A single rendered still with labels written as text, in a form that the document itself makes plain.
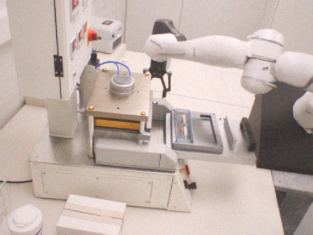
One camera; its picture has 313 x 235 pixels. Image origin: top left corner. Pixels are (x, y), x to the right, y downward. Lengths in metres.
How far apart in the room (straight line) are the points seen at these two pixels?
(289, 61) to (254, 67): 0.11
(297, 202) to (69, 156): 1.17
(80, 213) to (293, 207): 1.14
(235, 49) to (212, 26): 2.47
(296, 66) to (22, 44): 0.77
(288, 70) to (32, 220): 0.85
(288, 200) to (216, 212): 0.64
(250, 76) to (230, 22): 2.46
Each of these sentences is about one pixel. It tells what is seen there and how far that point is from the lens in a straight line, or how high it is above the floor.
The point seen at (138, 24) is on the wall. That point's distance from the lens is 3.60.
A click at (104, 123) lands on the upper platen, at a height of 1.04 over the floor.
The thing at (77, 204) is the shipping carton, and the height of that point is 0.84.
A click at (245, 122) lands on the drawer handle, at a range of 1.15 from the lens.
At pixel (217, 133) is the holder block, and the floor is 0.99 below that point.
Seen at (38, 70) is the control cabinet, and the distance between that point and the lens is 0.85.
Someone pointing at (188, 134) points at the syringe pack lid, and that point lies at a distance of 1.02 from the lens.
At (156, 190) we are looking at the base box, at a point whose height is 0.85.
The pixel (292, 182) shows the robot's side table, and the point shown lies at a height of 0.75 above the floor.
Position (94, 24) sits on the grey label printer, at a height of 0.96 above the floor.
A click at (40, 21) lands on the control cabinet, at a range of 0.79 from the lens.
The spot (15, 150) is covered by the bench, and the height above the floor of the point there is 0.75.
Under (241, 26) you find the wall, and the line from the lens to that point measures 3.54.
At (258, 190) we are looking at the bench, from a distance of 1.29.
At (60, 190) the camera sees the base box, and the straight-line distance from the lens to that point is 1.09.
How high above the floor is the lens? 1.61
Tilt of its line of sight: 35 degrees down
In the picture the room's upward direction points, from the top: 7 degrees clockwise
